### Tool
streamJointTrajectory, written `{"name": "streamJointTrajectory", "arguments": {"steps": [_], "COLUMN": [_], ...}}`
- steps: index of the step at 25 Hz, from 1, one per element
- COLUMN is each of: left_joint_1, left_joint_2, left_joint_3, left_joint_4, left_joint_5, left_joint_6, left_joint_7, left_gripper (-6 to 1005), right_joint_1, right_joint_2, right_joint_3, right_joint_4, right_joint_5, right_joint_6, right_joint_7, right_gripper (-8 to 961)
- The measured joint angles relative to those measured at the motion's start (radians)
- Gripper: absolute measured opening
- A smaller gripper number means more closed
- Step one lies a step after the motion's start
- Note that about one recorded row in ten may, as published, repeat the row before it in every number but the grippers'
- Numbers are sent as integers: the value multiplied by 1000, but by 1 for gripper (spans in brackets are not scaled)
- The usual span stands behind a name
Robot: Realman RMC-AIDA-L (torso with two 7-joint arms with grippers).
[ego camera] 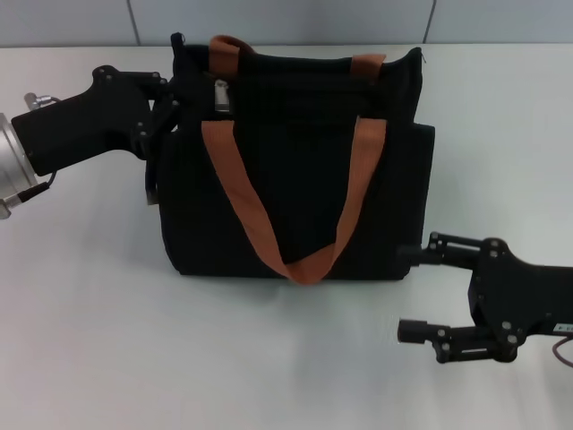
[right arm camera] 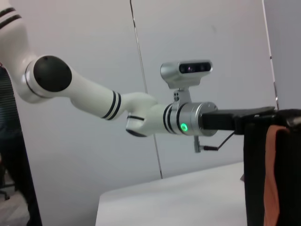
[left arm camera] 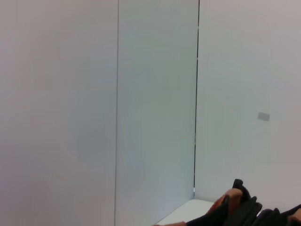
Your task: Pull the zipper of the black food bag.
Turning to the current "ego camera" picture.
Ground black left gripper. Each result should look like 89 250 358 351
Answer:
10 65 183 177

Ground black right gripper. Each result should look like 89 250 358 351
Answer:
397 231 573 365

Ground silver zipper pull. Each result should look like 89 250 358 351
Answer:
213 79 232 113

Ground black food bag brown handles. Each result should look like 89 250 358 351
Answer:
143 30 437 286

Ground left gripper cable with connectors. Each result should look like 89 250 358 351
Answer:
16 91 60 203

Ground gripper cable with connectors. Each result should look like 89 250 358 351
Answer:
552 335 573 367
16 91 60 203

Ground right gripper cable with connectors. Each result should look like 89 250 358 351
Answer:
552 335 573 367

